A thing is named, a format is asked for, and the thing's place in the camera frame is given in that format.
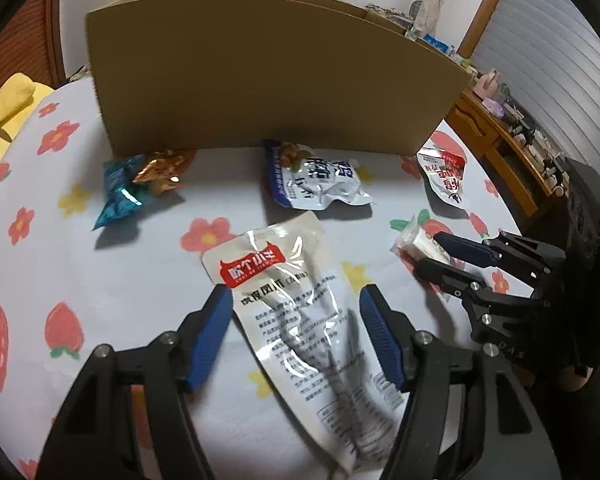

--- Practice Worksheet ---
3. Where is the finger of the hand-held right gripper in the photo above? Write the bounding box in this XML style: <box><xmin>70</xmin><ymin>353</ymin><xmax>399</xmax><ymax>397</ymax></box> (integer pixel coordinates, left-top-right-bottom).
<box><xmin>415</xmin><ymin>257</ymin><xmax>562</xmax><ymax>367</ymax></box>
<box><xmin>432</xmin><ymin>231</ymin><xmax>567</xmax><ymax>282</ymax></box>

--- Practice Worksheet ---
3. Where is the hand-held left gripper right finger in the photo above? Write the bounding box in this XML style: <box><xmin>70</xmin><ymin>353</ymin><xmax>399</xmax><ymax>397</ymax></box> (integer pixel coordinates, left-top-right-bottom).
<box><xmin>358</xmin><ymin>284</ymin><xmax>563</xmax><ymax>480</ymax></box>

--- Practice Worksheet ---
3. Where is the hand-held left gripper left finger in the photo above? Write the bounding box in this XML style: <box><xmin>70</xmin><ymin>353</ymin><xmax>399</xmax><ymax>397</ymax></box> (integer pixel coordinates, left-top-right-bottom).
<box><xmin>40</xmin><ymin>287</ymin><xmax>233</xmax><ymax>480</ymax></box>

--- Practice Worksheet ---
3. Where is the small cream snack packet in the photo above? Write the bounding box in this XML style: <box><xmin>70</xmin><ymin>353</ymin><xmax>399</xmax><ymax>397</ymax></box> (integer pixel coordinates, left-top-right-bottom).
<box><xmin>391</xmin><ymin>215</ymin><xmax>457</xmax><ymax>267</ymax></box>

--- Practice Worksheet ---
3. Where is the white red-label snack packet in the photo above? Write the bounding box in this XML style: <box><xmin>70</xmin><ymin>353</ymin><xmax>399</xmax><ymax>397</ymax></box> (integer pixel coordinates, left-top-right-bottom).
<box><xmin>202</xmin><ymin>210</ymin><xmax>407</xmax><ymax>475</ymax></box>

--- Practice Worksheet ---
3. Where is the brown cardboard box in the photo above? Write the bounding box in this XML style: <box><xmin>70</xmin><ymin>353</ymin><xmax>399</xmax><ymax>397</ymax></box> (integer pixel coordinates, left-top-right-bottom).
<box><xmin>85</xmin><ymin>0</ymin><xmax>474</xmax><ymax>157</ymax></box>

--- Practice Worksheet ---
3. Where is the red white snack packet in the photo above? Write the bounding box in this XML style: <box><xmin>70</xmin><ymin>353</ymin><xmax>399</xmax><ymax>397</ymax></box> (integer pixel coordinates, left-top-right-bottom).
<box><xmin>416</xmin><ymin>145</ymin><xmax>474</xmax><ymax>209</ymax></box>

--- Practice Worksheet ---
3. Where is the strawberry flower print bedsheet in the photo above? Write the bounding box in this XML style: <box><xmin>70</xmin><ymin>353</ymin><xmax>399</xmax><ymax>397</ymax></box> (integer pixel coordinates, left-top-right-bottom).
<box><xmin>0</xmin><ymin>79</ymin><xmax>537</xmax><ymax>480</ymax></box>

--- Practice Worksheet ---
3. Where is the wooden sideboard cabinet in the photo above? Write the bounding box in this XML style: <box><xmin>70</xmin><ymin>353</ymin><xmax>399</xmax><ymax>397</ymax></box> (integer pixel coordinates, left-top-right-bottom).
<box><xmin>446</xmin><ymin>87</ymin><xmax>567</xmax><ymax>222</ymax></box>

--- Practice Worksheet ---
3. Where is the blue white snack packet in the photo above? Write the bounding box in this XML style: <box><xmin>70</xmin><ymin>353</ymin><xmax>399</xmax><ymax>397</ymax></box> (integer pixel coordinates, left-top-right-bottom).
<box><xmin>261</xmin><ymin>139</ymin><xmax>374</xmax><ymax>212</ymax></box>

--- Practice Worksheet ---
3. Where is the pink bottle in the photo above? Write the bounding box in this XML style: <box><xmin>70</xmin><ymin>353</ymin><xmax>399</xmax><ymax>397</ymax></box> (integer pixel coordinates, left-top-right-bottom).
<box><xmin>472</xmin><ymin>70</ymin><xmax>502</xmax><ymax>99</ymax></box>

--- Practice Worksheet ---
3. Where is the teal candy wrapper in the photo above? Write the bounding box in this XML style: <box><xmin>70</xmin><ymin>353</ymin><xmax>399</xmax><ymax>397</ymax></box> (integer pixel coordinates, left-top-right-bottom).
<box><xmin>91</xmin><ymin>155</ymin><xmax>147</xmax><ymax>232</ymax></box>

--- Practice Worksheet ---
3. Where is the bronze candy wrapper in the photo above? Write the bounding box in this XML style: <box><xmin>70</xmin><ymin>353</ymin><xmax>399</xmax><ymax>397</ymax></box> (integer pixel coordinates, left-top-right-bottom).
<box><xmin>132</xmin><ymin>147</ymin><xmax>192</xmax><ymax>194</ymax></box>

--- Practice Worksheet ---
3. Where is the grey window blind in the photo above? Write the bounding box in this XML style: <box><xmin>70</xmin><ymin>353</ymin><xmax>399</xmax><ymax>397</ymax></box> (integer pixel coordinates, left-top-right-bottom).
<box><xmin>472</xmin><ymin>0</ymin><xmax>600</xmax><ymax>188</ymax></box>

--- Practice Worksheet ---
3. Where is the yellow plush toy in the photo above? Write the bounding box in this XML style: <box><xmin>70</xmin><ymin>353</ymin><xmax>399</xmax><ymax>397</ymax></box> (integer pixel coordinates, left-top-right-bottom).
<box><xmin>0</xmin><ymin>72</ymin><xmax>57</xmax><ymax>187</ymax></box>

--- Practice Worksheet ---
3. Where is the wooden louvered wardrobe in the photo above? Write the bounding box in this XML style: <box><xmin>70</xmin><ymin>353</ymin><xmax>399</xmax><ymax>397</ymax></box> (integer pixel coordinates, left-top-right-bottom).
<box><xmin>0</xmin><ymin>0</ymin><xmax>65</xmax><ymax>113</ymax></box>

